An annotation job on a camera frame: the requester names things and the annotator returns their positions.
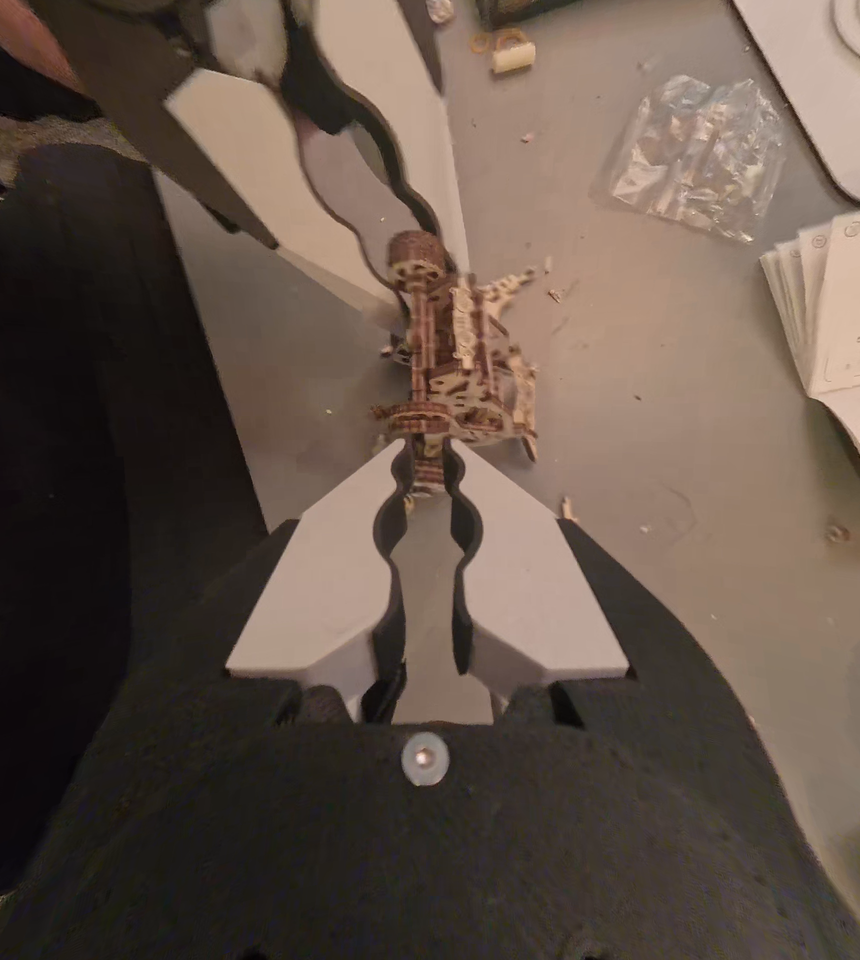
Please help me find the person's left hand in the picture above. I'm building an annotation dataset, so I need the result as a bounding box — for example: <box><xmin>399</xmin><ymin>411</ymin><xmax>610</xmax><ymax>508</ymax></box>
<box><xmin>0</xmin><ymin>0</ymin><xmax>91</xmax><ymax>99</ymax></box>

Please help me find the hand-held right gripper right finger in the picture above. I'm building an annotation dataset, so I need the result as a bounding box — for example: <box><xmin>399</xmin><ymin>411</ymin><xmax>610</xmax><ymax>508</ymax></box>
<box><xmin>445</xmin><ymin>441</ymin><xmax>631</xmax><ymax>712</ymax></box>

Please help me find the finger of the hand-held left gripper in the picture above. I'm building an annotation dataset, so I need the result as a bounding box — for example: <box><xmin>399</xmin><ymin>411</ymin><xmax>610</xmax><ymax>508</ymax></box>
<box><xmin>310</xmin><ymin>0</ymin><xmax>472</xmax><ymax>271</ymax></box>
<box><xmin>162</xmin><ymin>67</ymin><xmax>405</xmax><ymax>333</ymax></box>

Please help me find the instruction booklet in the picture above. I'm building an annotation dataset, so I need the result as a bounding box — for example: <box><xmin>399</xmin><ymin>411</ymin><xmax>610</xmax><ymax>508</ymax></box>
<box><xmin>758</xmin><ymin>200</ymin><xmax>860</xmax><ymax>531</ymax></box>

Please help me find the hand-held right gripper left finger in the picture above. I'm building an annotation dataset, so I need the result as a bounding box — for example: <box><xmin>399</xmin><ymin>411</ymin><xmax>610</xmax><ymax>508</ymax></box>
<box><xmin>224</xmin><ymin>438</ymin><xmax>410</xmax><ymax>720</ymax></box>

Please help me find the wooden buggy model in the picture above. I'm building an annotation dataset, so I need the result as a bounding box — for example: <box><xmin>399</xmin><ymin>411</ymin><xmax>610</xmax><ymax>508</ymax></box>
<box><xmin>370</xmin><ymin>255</ymin><xmax>551</xmax><ymax>501</ymax></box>

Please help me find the clear plastic bag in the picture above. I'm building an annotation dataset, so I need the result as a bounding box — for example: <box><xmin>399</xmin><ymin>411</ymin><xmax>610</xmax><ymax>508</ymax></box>
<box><xmin>589</xmin><ymin>72</ymin><xmax>785</xmax><ymax>246</ymax></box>

